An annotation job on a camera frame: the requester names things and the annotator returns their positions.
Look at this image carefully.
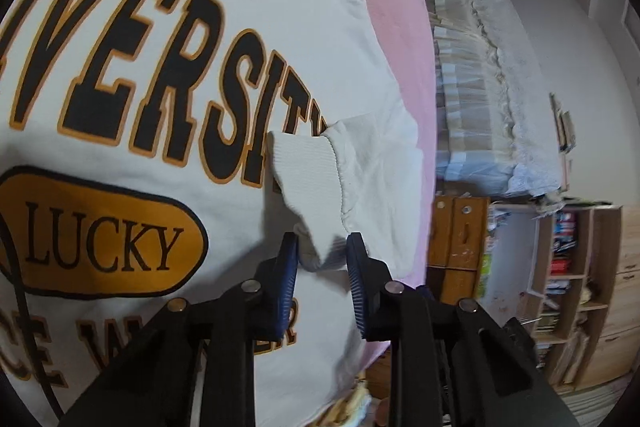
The row of books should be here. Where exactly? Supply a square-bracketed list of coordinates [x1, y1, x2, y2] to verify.
[542, 209, 578, 358]

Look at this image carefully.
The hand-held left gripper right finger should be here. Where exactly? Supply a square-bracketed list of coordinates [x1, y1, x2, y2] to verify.
[346, 232, 581, 427]

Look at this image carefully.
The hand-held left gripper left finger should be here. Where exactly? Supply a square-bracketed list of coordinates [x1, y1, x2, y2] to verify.
[60, 232, 301, 427]

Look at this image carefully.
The black cable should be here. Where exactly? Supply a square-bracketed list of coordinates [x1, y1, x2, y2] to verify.
[0, 212, 66, 423]

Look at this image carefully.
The light wooden bookshelf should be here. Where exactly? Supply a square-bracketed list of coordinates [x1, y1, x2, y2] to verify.
[520, 204, 640, 395]

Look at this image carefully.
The small wooden cabinet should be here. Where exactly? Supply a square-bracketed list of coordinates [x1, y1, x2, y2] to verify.
[425, 194, 491, 303]

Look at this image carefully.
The stack of papers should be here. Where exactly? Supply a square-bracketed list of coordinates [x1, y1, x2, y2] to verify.
[479, 202, 507, 299]

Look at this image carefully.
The pink bed blanket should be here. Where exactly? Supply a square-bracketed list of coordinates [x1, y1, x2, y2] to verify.
[277, 0, 441, 358]

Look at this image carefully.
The yellow patterned cloth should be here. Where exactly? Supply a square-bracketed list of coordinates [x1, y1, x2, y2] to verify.
[320, 372, 373, 427]

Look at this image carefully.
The cream lace-covered furniture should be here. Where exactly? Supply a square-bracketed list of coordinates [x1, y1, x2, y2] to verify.
[420, 0, 576, 200]

